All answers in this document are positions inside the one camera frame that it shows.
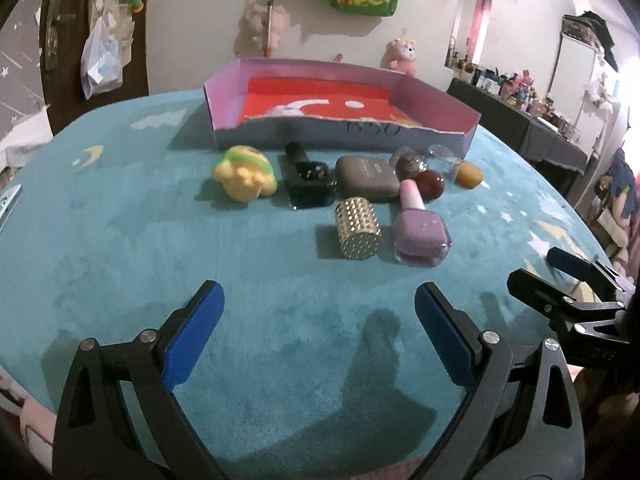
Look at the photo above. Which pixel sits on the white sheet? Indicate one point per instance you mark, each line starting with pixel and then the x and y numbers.
pixel 25 135

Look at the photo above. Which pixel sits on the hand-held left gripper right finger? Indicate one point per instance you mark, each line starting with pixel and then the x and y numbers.
pixel 445 335

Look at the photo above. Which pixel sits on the pale pink plush toy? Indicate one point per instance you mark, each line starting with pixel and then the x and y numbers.
pixel 255 22

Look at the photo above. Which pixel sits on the pink curtain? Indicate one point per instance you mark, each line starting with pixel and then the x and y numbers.
pixel 482 20

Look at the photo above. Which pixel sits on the row of cosmetic bottles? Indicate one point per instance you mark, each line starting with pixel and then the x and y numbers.
pixel 505 82

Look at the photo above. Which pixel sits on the orange and white stick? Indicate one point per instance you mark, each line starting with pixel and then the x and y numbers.
pixel 270 15

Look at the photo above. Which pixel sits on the pink bear plush toy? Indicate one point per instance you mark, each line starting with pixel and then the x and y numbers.
pixel 402 57

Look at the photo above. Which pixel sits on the pink cardboard box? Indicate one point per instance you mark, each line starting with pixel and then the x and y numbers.
pixel 300 135

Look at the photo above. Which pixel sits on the rounded compact case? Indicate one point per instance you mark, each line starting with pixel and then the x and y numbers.
pixel 367 177

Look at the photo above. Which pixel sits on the yellow squishy toy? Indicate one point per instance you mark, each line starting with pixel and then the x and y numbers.
pixel 242 175

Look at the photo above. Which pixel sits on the red-brown ball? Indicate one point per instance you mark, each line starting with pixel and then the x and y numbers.
pixel 431 185

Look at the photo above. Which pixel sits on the dark nail polish bottle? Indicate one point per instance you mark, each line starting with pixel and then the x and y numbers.
pixel 310 187

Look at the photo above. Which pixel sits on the black draped table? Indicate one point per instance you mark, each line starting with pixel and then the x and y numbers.
pixel 500 110

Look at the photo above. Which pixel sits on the small amber jar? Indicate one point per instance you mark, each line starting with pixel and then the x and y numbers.
pixel 469 175

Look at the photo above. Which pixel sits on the purple nail polish bottle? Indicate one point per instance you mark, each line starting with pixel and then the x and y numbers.
pixel 420 235

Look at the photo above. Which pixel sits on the white flat packet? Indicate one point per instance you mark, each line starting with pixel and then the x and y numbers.
pixel 10 200

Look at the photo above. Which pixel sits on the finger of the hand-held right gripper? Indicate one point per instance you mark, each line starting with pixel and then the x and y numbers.
pixel 535 287
pixel 565 259

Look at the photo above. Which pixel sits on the clear plastic bag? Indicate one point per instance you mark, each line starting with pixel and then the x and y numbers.
pixel 100 65

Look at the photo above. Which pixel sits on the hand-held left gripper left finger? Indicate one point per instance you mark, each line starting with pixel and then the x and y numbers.
pixel 195 330

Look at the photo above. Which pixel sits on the glittery brown ball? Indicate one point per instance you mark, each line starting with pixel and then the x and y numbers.
pixel 407 162

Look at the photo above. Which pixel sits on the clear glass cup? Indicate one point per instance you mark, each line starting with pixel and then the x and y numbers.
pixel 445 160

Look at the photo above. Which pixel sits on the gold studded cylinder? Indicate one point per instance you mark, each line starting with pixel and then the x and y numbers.
pixel 357 230

